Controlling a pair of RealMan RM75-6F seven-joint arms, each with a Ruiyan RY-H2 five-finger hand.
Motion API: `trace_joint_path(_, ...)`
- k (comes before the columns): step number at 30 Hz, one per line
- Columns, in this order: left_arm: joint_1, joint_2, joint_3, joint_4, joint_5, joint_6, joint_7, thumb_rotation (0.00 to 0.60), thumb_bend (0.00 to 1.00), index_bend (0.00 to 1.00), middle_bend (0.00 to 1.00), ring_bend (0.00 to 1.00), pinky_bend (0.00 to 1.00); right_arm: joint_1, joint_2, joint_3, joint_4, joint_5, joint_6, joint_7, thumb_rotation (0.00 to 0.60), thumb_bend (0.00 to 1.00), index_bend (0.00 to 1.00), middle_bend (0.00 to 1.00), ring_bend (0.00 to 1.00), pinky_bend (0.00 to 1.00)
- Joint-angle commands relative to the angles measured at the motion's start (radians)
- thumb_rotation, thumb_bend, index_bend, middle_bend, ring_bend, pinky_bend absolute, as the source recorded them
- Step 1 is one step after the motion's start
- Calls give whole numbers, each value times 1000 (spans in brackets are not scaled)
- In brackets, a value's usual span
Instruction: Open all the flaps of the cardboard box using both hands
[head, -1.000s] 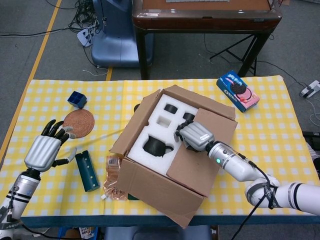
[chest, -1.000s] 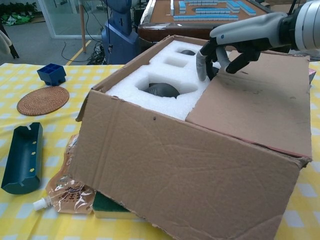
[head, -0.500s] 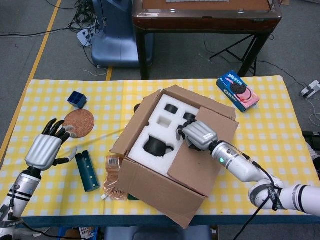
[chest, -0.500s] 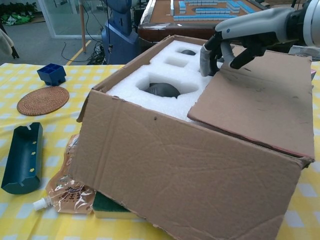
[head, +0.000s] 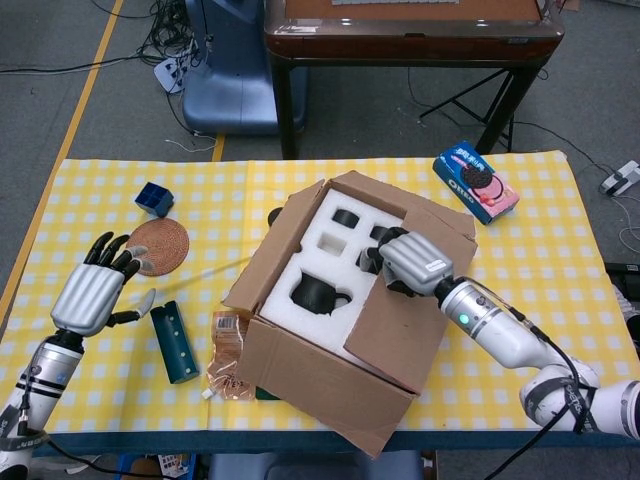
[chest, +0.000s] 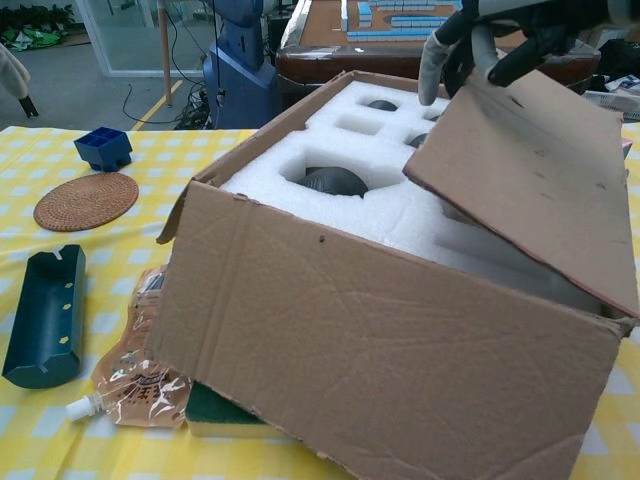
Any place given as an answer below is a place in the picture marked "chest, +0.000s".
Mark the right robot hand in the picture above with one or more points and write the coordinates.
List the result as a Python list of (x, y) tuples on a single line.
[(540, 25)]

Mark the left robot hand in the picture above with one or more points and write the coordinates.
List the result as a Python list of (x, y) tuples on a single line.
[(12, 70)]

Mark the red cardboard box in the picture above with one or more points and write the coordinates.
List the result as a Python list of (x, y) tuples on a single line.
[(375, 350)]

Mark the green plants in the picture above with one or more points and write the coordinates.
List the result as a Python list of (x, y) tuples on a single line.
[(30, 39)]

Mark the black table leg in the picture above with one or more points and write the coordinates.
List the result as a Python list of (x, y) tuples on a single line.
[(29, 106)]

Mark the black bag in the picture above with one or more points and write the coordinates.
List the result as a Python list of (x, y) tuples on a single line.
[(620, 60)]

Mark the white framed glass partition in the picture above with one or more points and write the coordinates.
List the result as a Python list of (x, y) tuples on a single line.
[(97, 40)]

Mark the white plastic basket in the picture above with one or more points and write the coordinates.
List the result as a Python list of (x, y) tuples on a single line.
[(617, 102)]

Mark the blue mahjong tile row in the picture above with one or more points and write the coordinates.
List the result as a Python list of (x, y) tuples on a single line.
[(390, 36), (420, 21), (415, 5), (357, 12)]

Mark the blue four-compartment holder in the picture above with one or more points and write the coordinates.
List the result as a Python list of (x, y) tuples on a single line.
[(102, 150)]

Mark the round woven rattan coaster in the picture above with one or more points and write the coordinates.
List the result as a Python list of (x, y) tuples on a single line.
[(85, 202)]

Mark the wooden pole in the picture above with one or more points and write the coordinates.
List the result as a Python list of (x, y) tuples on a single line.
[(166, 50)]

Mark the blue machine base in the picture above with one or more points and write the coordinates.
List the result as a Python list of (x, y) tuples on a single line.
[(240, 85)]

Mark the brown mahjong table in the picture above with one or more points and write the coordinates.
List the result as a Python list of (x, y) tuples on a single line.
[(310, 60)]

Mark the white foam insert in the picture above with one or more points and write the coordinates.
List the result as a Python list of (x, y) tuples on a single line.
[(390, 215)]

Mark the dark teal paper tray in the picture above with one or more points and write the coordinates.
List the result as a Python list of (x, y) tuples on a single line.
[(45, 320)]

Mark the black teapot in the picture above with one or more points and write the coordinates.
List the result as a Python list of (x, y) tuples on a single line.
[(335, 182)]

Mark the clear refill pouch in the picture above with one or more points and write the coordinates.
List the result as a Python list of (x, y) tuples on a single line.
[(135, 395)]

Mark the yellow checkered tablecloth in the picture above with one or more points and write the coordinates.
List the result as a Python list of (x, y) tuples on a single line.
[(100, 450)]

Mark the green yellow sponge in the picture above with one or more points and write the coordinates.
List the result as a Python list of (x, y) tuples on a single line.
[(220, 415)]

